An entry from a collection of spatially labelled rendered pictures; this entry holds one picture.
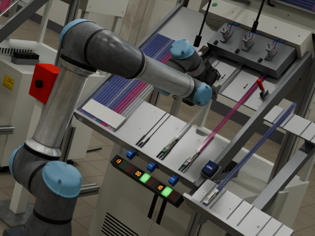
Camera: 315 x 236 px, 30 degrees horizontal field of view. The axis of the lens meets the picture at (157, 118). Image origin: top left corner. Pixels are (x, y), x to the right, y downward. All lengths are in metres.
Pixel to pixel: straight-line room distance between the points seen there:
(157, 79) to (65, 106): 0.29
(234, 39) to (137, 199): 0.84
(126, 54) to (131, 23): 5.16
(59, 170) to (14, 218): 1.34
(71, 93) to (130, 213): 1.09
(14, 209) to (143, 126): 1.02
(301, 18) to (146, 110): 0.71
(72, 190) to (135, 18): 5.21
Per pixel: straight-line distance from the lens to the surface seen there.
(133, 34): 6.86
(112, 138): 2.33
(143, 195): 2.65
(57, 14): 8.20
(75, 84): 1.74
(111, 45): 1.64
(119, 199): 2.75
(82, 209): 3.31
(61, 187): 1.67
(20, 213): 3.08
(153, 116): 2.31
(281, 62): 2.28
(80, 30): 1.72
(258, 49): 2.34
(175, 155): 2.17
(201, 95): 1.90
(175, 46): 2.02
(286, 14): 2.43
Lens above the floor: 1.44
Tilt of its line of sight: 15 degrees down
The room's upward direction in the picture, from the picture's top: 17 degrees clockwise
